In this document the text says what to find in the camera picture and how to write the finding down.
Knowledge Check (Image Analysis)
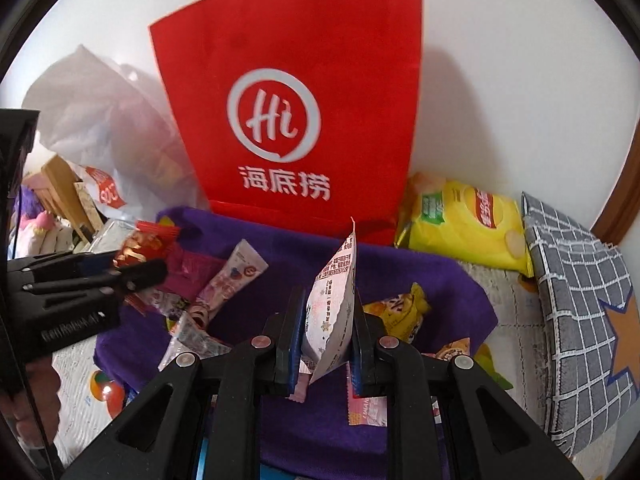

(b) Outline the magenta snack packet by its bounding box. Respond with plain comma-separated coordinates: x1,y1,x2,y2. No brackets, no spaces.
160,246,224,301

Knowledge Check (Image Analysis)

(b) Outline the wooden furniture piece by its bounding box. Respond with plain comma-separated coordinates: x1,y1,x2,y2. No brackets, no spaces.
23,155,94,243

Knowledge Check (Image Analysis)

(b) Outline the red paper shopping bag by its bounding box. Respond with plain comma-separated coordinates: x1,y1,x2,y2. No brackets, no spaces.
150,0,423,245

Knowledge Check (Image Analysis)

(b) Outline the yellow snack packet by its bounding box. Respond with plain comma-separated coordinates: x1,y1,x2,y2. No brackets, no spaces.
363,283,432,344

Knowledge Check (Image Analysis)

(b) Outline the red snack packet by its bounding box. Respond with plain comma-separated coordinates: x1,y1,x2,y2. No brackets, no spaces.
113,221,180,269

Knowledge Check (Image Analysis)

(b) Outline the yellow chips bag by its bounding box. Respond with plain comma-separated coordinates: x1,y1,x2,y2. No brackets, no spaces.
394,172,534,278

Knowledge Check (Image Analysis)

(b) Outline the pink plush toy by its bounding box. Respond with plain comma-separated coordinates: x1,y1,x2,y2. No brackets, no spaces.
6,185,74,259

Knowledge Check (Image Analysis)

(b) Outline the purple towel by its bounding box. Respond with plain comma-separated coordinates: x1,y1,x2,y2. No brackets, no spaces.
93,205,499,480

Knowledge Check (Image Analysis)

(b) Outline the blue tissue pack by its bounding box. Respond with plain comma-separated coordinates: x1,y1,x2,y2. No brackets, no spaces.
195,434,296,479

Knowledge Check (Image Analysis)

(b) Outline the pink white bear snack packet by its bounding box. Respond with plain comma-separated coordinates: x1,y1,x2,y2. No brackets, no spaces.
186,240,268,330

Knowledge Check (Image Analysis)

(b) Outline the white Miniso plastic bag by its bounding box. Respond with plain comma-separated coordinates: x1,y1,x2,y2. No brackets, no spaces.
23,46,208,221

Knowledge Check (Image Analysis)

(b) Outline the brown gift box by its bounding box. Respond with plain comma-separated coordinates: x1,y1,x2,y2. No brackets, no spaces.
74,181,104,232

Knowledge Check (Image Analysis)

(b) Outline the grey checked cushion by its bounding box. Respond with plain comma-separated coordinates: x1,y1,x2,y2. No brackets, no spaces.
522,194,639,456

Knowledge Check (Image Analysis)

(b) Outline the person's left hand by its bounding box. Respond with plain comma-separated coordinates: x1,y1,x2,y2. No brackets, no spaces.
1,356,61,448

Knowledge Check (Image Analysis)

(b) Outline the green snack packet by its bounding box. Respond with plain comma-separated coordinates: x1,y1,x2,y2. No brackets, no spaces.
474,342,513,391

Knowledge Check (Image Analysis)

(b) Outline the brown wooden door frame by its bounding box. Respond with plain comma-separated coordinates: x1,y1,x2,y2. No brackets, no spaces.
591,124,640,245

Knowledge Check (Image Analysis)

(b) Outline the pink cartoon snack packet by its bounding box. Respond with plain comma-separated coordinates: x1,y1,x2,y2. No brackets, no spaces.
345,364,442,428

